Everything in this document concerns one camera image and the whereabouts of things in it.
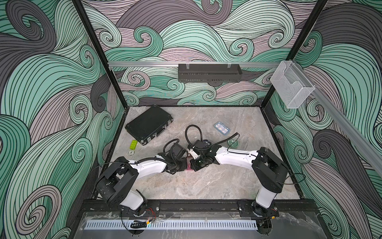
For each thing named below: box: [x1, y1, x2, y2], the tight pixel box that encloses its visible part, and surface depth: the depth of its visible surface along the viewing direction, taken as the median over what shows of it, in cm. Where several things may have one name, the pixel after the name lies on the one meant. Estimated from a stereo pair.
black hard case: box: [124, 105, 174, 146], surface depth 106 cm
